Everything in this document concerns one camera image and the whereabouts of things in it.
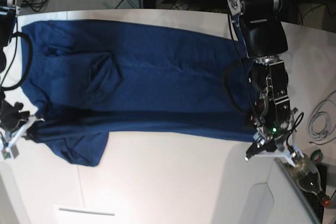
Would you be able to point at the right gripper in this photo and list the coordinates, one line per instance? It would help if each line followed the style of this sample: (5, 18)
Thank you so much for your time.
(16, 123)

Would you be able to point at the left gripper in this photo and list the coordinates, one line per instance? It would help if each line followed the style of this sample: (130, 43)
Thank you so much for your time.
(275, 125)

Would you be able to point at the dark blue t-shirt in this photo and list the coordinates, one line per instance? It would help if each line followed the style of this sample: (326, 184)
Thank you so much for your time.
(91, 77)

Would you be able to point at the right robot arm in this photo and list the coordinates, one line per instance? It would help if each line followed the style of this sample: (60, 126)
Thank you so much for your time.
(9, 21)

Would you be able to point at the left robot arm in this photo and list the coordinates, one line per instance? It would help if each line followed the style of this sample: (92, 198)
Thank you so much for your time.
(282, 71)

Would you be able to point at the clear plastic bottle red cap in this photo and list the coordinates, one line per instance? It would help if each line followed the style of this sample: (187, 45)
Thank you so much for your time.
(307, 177)

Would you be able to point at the green tape roll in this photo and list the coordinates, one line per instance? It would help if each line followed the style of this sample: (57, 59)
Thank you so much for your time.
(317, 156)

